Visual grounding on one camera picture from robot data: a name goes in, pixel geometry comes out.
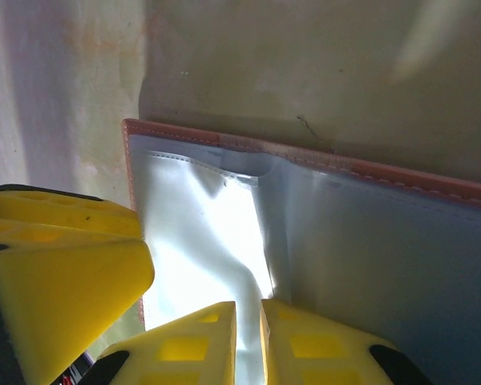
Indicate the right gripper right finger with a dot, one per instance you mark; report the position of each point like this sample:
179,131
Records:
324,353

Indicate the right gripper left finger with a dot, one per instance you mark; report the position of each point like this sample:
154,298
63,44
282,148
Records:
184,353

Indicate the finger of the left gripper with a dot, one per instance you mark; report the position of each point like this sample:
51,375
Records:
72,288
64,212

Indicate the brown leather card holder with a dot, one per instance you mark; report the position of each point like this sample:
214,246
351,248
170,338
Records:
344,260

